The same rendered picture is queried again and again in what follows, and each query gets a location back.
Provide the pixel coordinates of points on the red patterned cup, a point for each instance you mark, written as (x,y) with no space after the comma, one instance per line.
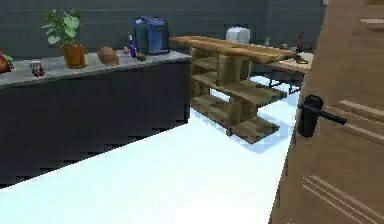
(36,68)

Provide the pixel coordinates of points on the wooden open shelf unit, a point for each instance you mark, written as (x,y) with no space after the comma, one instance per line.
(230,86)

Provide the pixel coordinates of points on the red round object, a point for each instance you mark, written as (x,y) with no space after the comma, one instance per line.
(4,63)

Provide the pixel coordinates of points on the dark counter cabinet marble top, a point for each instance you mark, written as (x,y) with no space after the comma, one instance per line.
(83,110)

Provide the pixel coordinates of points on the small brown egg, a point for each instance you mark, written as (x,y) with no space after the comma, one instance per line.
(125,50)

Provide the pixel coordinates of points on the blue spray bottle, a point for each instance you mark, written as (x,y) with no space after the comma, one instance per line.
(132,47)

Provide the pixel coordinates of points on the brown wooden room door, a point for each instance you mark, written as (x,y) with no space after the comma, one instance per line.
(343,100)

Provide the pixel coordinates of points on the small green round fruit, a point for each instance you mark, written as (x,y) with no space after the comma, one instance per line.
(141,57)

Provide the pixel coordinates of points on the blue toaster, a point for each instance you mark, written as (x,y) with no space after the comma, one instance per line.
(151,35)

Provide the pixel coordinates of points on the white box appliance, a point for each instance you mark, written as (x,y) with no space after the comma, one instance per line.
(238,34)

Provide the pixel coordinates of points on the green plant in orange pot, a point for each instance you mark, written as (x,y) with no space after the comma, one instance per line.
(68,40)

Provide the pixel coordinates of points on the wooden table with black legs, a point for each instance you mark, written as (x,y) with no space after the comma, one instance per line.
(290,66)

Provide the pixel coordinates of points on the dark small object on table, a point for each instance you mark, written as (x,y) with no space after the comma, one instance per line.
(301,59)

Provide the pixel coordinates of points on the brown bread loaf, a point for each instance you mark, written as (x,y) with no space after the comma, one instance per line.
(108,56)

